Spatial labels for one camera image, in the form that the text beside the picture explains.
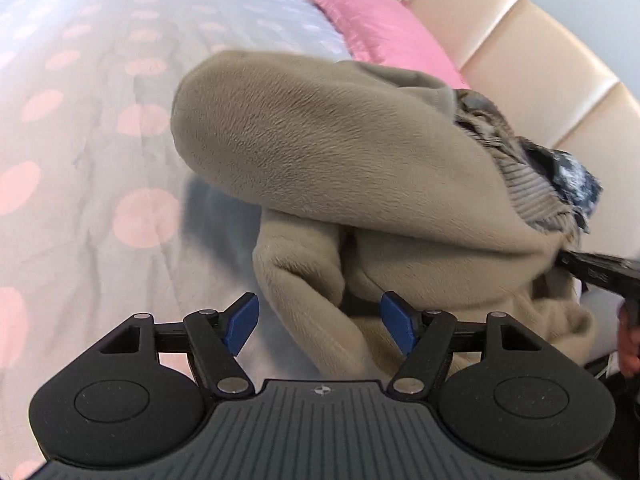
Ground brown patterned garment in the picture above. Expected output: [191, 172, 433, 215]
[452, 87, 571, 233]

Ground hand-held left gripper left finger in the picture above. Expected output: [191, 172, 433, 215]
[97, 292, 260, 398]

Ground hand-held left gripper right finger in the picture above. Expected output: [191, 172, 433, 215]
[380, 291, 543, 397]

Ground pink polka-dot bedspread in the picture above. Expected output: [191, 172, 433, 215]
[0, 0, 358, 480]

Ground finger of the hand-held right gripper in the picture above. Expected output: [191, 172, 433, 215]
[554, 250, 590, 283]

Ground cream padded headboard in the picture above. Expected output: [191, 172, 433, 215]
[350, 0, 640, 261]

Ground pink pillow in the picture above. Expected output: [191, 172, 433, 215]
[302, 0, 471, 88]

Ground dark blue patterned cloth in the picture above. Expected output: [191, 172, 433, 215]
[520, 137, 603, 233]

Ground beige fleece garment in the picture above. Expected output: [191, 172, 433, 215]
[170, 50, 596, 381]

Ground person's right hand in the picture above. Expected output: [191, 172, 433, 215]
[617, 300, 640, 381]

